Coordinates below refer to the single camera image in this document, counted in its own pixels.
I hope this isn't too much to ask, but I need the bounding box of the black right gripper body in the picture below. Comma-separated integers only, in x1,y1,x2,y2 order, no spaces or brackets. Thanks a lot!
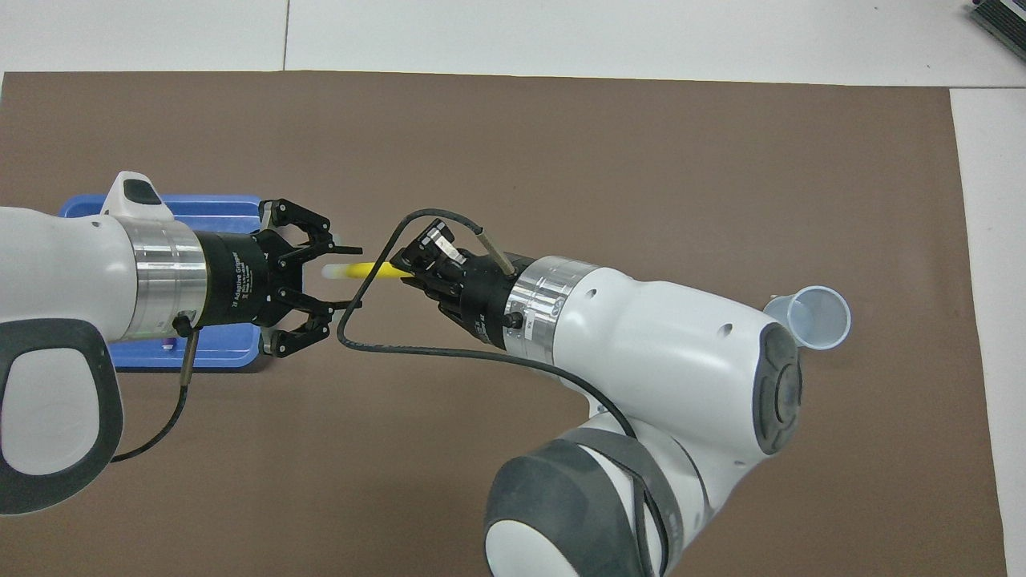
437,252,536,351

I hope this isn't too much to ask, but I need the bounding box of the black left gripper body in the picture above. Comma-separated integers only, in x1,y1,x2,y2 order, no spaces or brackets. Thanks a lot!
192,227,305,331

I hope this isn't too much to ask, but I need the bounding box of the yellow highlighter pen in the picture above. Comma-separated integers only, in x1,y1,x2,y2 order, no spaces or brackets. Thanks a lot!
321,260,414,281

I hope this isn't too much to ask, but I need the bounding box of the blue plastic tray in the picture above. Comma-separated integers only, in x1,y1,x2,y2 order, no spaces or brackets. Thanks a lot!
58,195,270,371

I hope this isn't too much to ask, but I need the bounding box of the brown table mat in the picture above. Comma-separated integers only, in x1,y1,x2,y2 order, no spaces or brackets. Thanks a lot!
0,71,1009,577

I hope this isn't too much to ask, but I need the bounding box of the light blue mesh cup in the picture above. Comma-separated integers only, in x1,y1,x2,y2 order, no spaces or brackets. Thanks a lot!
761,285,852,352

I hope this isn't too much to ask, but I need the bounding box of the grey ribbed device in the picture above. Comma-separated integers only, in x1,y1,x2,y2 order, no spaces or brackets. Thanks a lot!
964,0,1026,50

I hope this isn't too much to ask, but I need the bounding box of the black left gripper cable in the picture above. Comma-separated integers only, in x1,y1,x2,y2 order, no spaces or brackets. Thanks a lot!
108,314,203,464

